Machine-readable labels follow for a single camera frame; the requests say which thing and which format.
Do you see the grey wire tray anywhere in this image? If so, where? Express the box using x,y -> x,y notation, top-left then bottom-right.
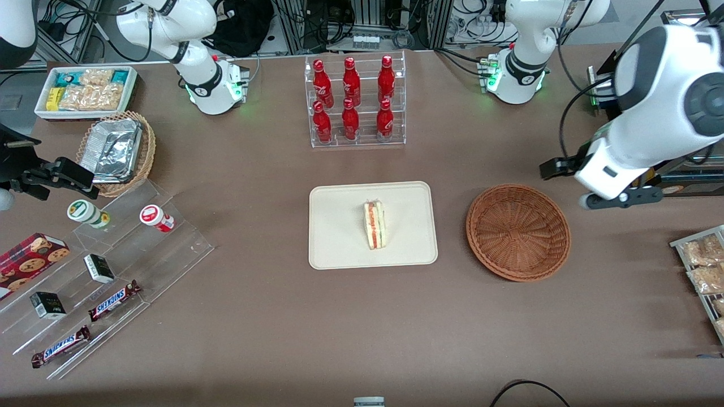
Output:
670,225 -> 724,345

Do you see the white snack bin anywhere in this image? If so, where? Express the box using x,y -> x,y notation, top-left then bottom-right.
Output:
34,66 -> 139,121

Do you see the aluminium foil tray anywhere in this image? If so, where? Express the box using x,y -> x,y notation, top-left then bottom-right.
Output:
79,118 -> 143,184

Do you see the clear cracker bag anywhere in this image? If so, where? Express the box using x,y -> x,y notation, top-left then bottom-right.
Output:
90,83 -> 124,110
79,69 -> 114,86
59,86 -> 94,111

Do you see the aluminium frame rack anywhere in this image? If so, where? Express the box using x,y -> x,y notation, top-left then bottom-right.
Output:
271,0 -> 453,53

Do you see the brown wicker basket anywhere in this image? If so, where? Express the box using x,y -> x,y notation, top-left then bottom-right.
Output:
466,183 -> 571,282

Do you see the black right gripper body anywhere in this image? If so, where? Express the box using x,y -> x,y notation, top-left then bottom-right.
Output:
0,124 -> 58,201

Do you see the cream plastic tray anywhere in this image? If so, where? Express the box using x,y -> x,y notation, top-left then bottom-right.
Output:
308,181 -> 439,270

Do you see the clear acrylic stepped display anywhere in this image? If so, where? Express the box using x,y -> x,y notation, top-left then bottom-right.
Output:
0,180 -> 214,380

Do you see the small black box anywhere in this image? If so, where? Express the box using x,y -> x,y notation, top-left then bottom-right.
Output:
84,254 -> 115,284
29,292 -> 67,320

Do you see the light wicker basket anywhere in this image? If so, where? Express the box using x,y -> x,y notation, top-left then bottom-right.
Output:
76,111 -> 157,198

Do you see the triangular sandwich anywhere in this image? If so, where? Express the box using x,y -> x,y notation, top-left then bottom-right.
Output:
364,200 -> 386,250

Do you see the red cola bottle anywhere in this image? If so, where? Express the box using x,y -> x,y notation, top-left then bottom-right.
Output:
378,55 -> 395,104
313,101 -> 333,144
342,98 -> 360,141
313,59 -> 334,108
376,99 -> 394,142
342,57 -> 361,107

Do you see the red cookie box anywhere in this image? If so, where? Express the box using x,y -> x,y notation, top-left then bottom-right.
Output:
0,233 -> 70,300

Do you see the Snickers bar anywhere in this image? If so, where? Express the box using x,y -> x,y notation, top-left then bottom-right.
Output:
31,325 -> 92,369
88,280 -> 142,322

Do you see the clear acrylic bottle rack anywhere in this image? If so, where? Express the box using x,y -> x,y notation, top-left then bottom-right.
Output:
304,51 -> 407,149

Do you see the black looped cable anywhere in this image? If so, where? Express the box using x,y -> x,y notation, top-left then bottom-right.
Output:
489,379 -> 572,407

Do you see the green lidded cup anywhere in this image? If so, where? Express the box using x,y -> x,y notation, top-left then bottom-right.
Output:
67,200 -> 111,229

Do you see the red lidded cup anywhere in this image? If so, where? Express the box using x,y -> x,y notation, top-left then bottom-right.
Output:
140,205 -> 175,233

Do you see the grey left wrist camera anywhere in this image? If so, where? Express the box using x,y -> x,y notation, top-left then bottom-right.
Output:
579,187 -> 663,210

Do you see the black food display case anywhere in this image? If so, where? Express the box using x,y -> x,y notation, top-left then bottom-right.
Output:
587,8 -> 724,198

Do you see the black bag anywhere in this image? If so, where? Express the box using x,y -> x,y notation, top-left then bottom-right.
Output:
206,0 -> 276,58

